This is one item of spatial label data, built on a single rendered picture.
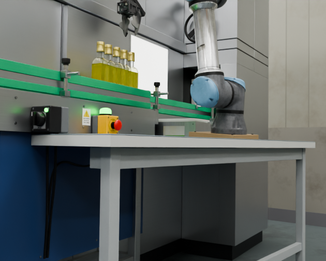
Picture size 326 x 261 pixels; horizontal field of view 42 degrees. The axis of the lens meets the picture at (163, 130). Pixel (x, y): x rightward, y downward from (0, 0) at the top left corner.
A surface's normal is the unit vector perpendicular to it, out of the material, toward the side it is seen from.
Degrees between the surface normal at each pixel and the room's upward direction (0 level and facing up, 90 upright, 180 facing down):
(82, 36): 90
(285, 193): 90
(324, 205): 90
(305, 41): 90
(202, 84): 99
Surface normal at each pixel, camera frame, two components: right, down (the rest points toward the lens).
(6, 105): 0.86, 0.00
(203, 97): -0.68, 0.12
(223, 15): -0.50, -0.04
